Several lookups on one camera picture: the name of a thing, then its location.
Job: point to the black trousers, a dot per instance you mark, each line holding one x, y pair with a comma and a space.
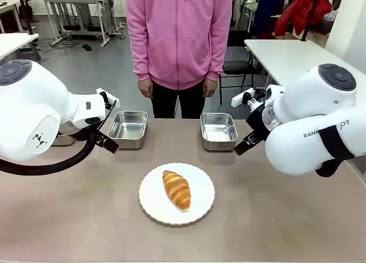
188, 103

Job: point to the black stand pole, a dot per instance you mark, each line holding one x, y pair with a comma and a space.
310, 14
28, 17

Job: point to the white side table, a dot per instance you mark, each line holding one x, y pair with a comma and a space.
14, 43

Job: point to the person's left forearm pink sleeve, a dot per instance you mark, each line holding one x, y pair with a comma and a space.
215, 64

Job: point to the person's left hand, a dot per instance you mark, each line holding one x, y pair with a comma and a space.
209, 88

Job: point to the stainless steel rectangular container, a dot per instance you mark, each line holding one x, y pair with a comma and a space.
128, 128
218, 130
65, 141

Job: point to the large white table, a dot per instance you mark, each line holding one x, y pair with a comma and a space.
286, 60

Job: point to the white scalloped paper plate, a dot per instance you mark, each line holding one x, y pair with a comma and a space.
154, 200

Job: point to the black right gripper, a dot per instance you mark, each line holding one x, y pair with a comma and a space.
257, 121

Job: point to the black folding chair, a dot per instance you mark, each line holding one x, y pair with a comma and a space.
238, 67

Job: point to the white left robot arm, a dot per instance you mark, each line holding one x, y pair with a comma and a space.
28, 103

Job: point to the red jacket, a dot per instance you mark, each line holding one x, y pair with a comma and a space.
303, 8

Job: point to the grey workshop desk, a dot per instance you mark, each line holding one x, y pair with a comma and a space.
74, 1

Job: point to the person in pink hoodie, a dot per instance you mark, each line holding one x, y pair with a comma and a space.
178, 37

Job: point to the person's right forearm pink sleeve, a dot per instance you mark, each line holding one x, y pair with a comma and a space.
141, 65

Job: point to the person's right hand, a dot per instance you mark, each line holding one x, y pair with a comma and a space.
145, 88

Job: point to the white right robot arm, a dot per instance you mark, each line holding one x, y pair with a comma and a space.
300, 148

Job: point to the golden brown croissant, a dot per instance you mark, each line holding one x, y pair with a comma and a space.
177, 190

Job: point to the dark blue garment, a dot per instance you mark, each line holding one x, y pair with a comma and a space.
266, 14

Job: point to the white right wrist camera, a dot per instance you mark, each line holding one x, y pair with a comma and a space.
240, 97

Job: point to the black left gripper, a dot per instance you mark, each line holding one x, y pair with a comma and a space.
99, 135

